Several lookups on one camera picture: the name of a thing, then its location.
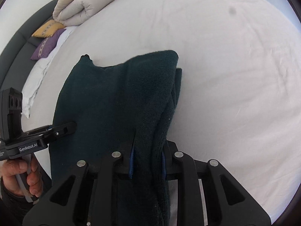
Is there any folded beige duvet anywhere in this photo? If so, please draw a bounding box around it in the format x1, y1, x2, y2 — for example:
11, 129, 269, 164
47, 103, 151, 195
52, 0, 114, 27

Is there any person's left hand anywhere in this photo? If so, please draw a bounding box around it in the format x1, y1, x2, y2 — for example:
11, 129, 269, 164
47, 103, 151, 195
2, 158, 43, 197

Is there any dark green knit sweater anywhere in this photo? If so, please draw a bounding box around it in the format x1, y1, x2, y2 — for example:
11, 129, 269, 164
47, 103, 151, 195
49, 50, 182, 225

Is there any white pillow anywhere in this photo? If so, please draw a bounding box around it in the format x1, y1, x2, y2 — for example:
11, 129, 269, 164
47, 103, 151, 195
22, 26, 77, 118

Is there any white bed mattress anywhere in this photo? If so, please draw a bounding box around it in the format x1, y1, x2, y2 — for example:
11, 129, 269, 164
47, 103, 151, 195
22, 0, 300, 222

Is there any yellow patterned cushion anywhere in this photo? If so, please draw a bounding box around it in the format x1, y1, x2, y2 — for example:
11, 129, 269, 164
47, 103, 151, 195
32, 19, 65, 38

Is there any purple patterned cushion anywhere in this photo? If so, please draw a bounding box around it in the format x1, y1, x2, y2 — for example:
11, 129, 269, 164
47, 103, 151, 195
30, 29, 66, 61

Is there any dark grey headboard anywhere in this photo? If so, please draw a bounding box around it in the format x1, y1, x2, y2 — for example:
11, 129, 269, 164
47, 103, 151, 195
1, 0, 58, 91

